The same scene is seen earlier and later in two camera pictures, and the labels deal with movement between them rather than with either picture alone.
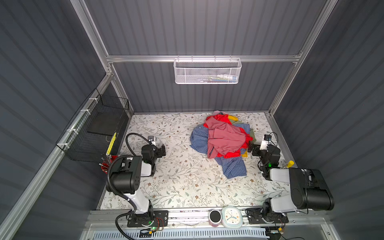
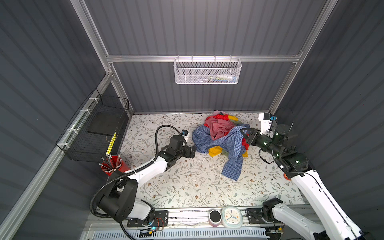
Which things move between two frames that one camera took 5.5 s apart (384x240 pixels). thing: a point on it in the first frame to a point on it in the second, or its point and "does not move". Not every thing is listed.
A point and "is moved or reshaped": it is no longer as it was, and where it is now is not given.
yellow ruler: (111, 143) does not move
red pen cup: (107, 163) does not move
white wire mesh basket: (207, 70) does not move
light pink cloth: (217, 112) does not move
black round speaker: (215, 217) does not move
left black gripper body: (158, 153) to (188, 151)
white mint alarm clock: (231, 217) does not move
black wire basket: (97, 133) does not move
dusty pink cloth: (224, 138) is moved or reshaped
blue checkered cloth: (232, 167) is moved or reshaped
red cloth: (224, 118) is moved or reshaped
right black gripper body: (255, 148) to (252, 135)
